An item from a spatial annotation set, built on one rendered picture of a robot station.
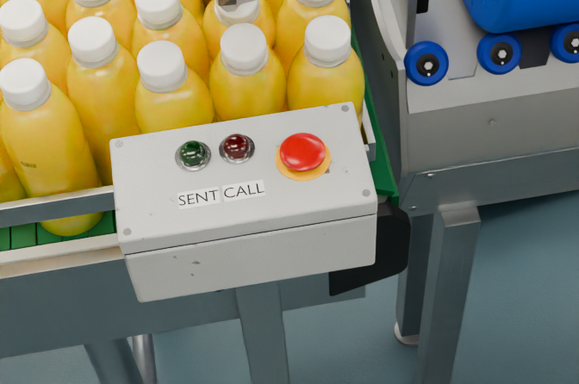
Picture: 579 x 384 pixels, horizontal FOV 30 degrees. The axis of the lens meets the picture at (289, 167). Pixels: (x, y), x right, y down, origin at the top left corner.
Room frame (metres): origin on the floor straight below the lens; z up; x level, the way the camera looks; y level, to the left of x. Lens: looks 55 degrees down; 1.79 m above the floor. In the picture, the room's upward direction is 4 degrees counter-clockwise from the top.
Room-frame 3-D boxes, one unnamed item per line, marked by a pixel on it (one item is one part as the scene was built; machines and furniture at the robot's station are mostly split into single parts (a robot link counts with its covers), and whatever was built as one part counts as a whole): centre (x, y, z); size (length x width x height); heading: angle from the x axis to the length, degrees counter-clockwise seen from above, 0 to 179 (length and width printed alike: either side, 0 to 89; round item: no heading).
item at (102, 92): (0.64, 0.16, 0.99); 0.07 x 0.07 x 0.19
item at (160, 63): (0.61, 0.10, 1.09); 0.04 x 0.04 x 0.02
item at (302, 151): (0.49, -0.01, 1.11); 0.04 x 0.04 x 0.01
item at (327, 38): (0.62, -0.04, 1.09); 0.04 x 0.04 x 0.02
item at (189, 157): (0.50, 0.08, 1.11); 0.02 x 0.02 x 0.01
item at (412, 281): (0.88, -0.20, 0.31); 0.06 x 0.06 x 0.63; 6
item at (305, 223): (0.49, 0.04, 1.05); 0.20 x 0.10 x 0.10; 96
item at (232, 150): (0.51, 0.04, 1.11); 0.02 x 0.02 x 0.01
